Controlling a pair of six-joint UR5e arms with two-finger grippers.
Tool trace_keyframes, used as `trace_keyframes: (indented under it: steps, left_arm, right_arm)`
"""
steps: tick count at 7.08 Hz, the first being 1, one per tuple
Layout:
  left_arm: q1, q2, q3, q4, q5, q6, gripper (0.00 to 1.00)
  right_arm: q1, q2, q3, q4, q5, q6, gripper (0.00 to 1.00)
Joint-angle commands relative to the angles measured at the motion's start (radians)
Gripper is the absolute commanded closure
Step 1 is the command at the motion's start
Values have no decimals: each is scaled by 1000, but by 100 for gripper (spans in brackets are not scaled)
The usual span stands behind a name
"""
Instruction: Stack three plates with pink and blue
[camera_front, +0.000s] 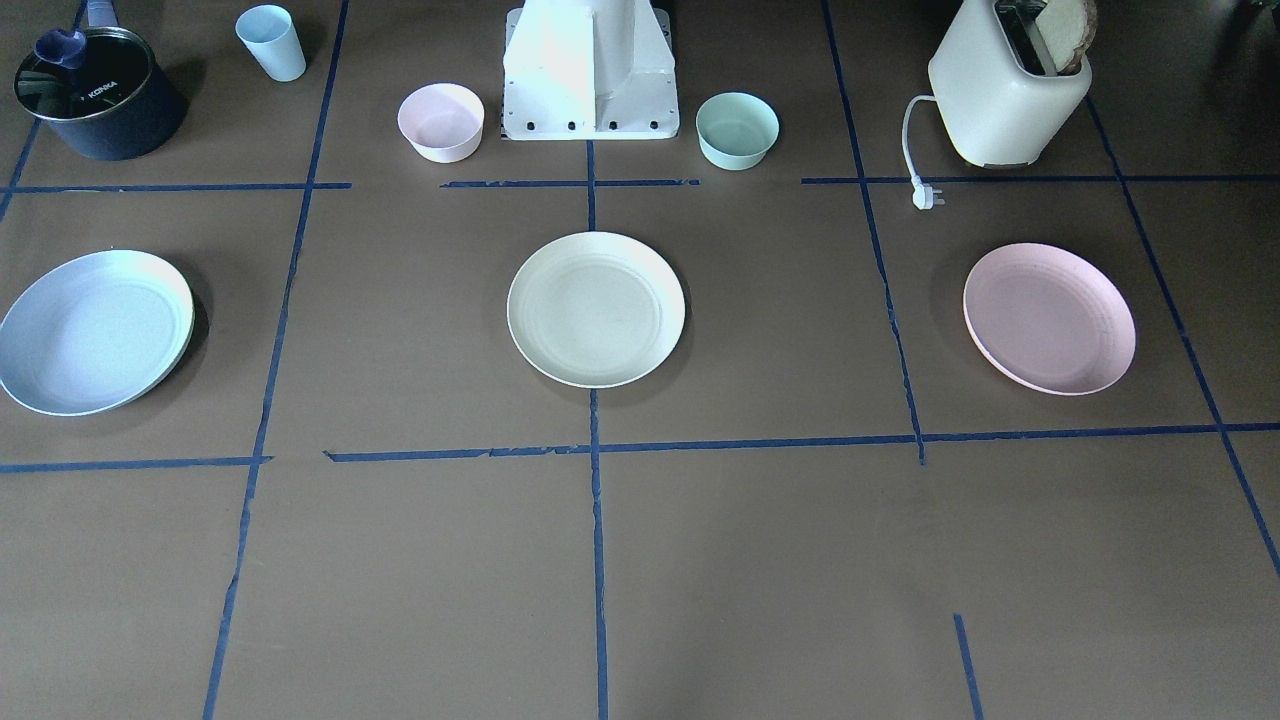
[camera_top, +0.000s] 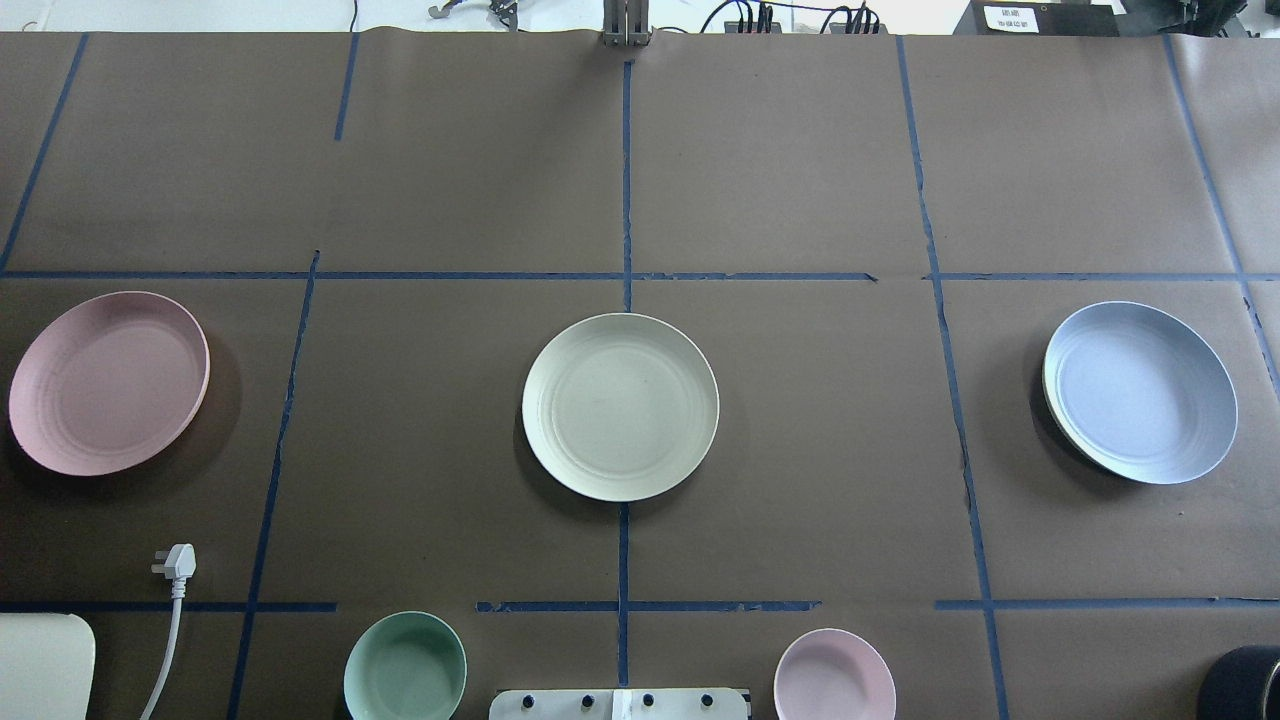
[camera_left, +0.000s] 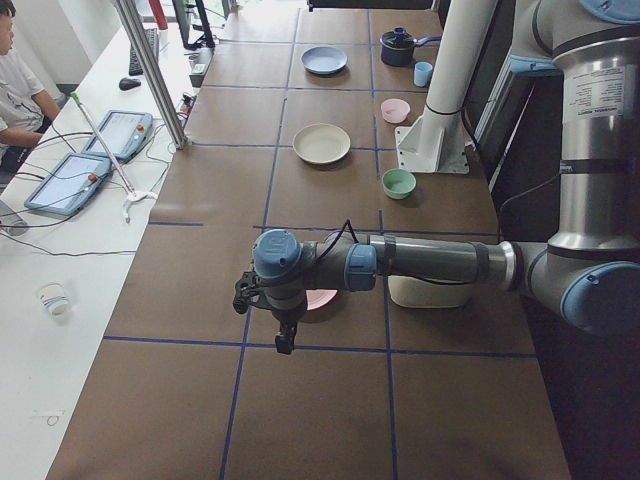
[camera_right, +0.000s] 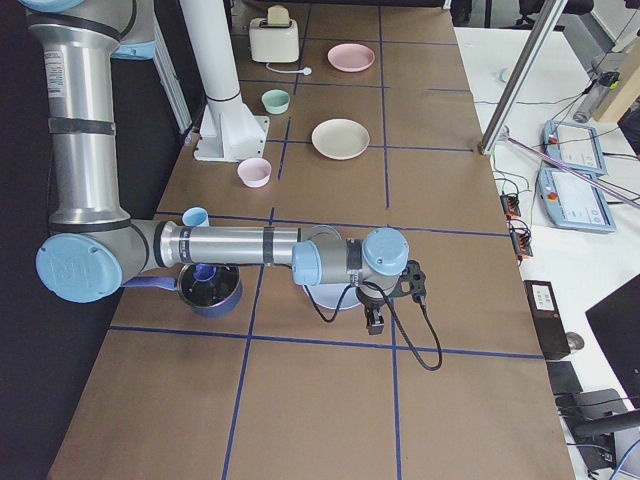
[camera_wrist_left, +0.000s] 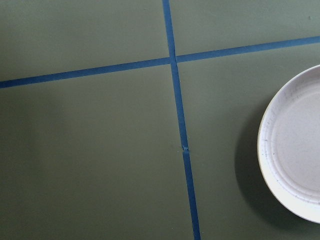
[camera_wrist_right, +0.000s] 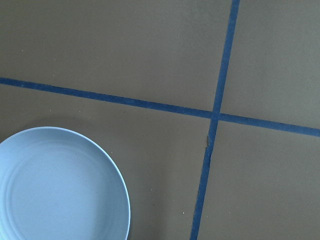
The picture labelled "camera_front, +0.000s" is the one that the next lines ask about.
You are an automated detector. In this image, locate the cream plate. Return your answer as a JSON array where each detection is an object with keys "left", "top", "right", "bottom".
[{"left": 506, "top": 231, "right": 687, "bottom": 389}]

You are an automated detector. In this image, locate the light blue cup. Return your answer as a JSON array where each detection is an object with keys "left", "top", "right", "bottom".
[{"left": 236, "top": 4, "right": 306, "bottom": 82}]

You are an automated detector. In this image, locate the pink plate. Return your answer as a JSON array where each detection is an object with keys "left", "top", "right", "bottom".
[{"left": 963, "top": 243, "right": 1137, "bottom": 396}]

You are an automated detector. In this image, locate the pink bowl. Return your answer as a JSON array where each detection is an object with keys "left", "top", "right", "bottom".
[{"left": 397, "top": 83, "right": 486, "bottom": 164}]

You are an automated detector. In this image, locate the blue plate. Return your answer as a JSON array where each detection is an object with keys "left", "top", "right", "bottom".
[{"left": 1, "top": 249, "right": 195, "bottom": 416}]

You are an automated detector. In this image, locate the green bowl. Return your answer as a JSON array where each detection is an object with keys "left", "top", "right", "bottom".
[{"left": 695, "top": 92, "right": 781, "bottom": 170}]

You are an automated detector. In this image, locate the toast slice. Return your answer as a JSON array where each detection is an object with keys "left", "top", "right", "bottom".
[{"left": 1034, "top": 0, "right": 1098, "bottom": 76}]

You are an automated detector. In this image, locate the white power cable with plug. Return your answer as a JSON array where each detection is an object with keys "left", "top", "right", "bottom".
[{"left": 902, "top": 94, "right": 946, "bottom": 211}]

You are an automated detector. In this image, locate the dark blue pot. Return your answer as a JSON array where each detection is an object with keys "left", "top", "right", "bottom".
[{"left": 22, "top": 26, "right": 188, "bottom": 161}]

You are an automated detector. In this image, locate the glass pot lid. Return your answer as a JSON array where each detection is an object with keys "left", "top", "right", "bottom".
[{"left": 13, "top": 28, "right": 154, "bottom": 120}]

